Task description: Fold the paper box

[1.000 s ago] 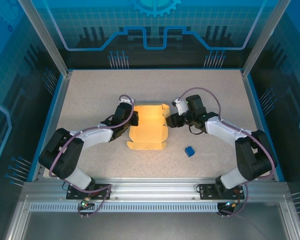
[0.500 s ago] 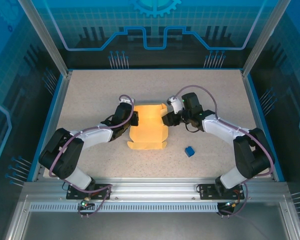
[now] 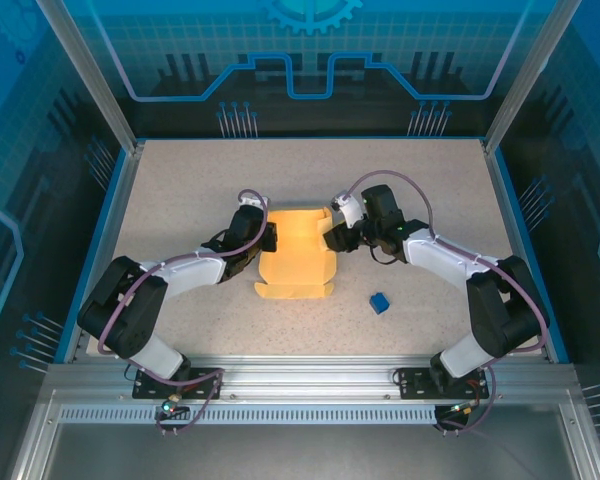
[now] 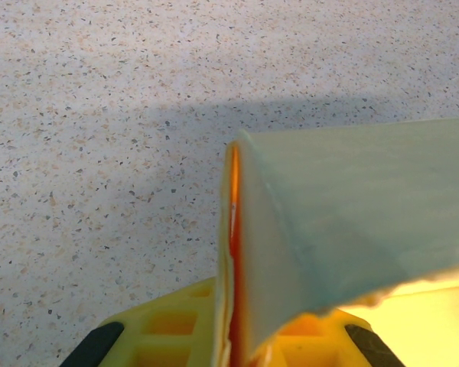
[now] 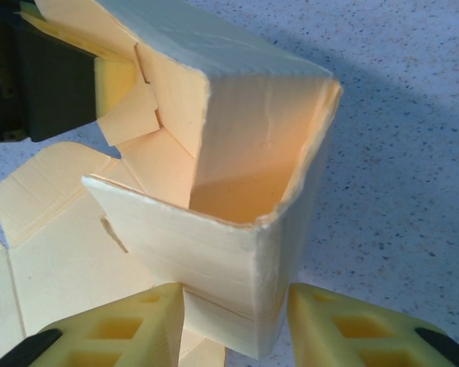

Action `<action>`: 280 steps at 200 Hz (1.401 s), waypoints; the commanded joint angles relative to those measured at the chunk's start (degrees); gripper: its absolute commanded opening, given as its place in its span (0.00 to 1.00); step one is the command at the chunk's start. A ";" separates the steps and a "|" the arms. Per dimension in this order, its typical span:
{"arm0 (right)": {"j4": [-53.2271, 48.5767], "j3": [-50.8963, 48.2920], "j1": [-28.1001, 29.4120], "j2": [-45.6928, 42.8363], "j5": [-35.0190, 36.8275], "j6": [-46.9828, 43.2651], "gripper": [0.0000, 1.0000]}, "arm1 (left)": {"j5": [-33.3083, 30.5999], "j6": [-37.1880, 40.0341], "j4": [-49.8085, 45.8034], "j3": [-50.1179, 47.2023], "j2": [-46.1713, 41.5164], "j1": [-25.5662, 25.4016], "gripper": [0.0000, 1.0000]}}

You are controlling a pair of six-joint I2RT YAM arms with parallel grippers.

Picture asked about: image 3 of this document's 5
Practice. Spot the yellow paper box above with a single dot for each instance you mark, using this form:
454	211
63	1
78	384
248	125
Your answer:
295	250

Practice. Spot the blue toy brick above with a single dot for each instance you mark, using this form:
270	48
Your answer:
379	303

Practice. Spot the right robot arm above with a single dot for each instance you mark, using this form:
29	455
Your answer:
500	310

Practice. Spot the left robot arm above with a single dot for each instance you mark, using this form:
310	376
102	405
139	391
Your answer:
140	310

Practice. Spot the blue circuit print back panel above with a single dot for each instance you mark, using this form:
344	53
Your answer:
300	60

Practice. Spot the blue circuit print side panel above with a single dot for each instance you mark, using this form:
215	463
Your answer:
580	200
25	200

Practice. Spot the metal tray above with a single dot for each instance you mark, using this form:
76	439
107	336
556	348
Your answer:
305	452

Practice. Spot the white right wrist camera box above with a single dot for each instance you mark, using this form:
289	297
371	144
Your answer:
348	210

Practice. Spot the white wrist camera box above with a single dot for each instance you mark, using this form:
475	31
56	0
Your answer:
252	201
348	210

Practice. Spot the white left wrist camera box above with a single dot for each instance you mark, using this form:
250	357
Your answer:
252	201

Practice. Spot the aluminium mounting rail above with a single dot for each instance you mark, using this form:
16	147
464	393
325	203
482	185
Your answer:
305	377

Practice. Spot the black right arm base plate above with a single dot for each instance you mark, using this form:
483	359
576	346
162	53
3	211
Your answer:
415	382

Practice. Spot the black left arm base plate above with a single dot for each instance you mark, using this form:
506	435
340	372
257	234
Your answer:
200	382

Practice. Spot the aluminium frame post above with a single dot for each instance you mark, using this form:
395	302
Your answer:
95	75
525	75

